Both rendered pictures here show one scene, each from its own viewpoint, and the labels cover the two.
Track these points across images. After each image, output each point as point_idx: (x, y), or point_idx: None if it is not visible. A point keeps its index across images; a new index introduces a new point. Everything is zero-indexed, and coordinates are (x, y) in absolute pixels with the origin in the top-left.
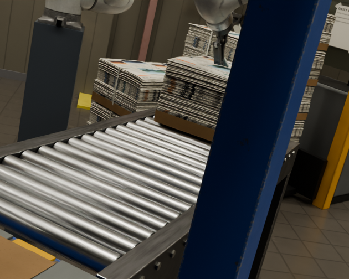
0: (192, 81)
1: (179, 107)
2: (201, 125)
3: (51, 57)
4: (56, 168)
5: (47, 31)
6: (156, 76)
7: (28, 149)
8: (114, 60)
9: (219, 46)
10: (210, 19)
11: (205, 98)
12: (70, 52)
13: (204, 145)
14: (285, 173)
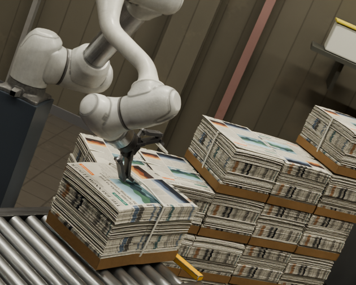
0: (81, 192)
1: (68, 215)
2: (81, 240)
3: (1, 125)
4: None
5: (1, 99)
6: None
7: None
8: (96, 138)
9: (120, 163)
10: (98, 136)
11: (89, 213)
12: (20, 125)
13: (74, 262)
14: None
